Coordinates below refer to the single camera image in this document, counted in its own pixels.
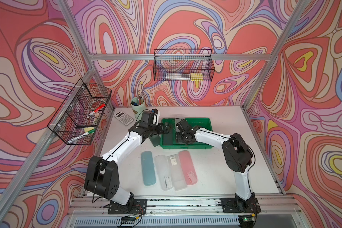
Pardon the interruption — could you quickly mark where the red marker in basket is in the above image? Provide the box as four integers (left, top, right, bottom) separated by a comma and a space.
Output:
89, 104, 105, 116

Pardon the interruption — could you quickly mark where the green plastic storage tray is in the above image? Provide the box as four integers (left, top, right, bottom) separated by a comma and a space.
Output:
160, 118, 212, 150

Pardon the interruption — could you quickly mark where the clear rounded pencil case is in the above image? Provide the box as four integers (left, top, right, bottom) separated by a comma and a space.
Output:
154, 155, 173, 191

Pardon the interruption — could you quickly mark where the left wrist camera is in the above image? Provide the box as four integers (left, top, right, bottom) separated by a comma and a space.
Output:
149, 108, 160, 125

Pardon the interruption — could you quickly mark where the yellow box in back basket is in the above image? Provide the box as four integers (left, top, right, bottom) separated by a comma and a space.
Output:
190, 73, 204, 82

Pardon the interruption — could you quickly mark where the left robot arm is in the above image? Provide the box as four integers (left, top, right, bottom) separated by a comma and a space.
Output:
84, 109, 168, 206

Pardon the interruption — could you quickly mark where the black wire basket back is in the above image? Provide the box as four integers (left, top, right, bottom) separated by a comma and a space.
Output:
153, 47, 215, 81

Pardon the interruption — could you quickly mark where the black wire basket left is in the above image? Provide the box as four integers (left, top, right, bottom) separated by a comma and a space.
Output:
47, 79, 112, 145

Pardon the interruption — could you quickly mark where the green white marker in basket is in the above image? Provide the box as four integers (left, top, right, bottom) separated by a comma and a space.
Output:
68, 129, 95, 143

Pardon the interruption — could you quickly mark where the black wire basket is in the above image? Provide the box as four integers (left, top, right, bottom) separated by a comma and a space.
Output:
47, 79, 112, 145
153, 47, 215, 81

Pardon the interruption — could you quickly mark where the pink pencil case with label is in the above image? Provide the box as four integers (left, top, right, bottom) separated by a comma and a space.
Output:
179, 150, 198, 185

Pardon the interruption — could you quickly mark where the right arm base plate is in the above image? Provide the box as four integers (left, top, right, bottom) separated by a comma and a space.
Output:
218, 196, 261, 214

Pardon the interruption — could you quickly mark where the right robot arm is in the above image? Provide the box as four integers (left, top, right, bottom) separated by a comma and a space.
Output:
175, 119, 256, 206

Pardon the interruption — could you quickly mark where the dark green pencil case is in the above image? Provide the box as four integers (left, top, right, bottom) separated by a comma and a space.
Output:
162, 125, 175, 146

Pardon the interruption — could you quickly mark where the dark green case by tray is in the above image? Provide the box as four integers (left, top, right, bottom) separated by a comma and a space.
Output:
149, 135, 161, 147

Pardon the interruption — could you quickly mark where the clear rectangular barcode pencil case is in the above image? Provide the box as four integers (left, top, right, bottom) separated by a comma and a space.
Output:
167, 154, 187, 191

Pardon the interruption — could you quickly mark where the light green pen cup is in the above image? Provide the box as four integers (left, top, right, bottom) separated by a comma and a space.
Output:
131, 97, 147, 121

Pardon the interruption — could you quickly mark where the white calculator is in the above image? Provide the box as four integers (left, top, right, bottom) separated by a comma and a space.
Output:
114, 111, 134, 126

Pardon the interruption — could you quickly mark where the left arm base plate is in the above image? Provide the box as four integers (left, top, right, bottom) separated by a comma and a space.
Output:
104, 199, 147, 215

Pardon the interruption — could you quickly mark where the teal pencil case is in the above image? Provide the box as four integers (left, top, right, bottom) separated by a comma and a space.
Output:
141, 151, 156, 186

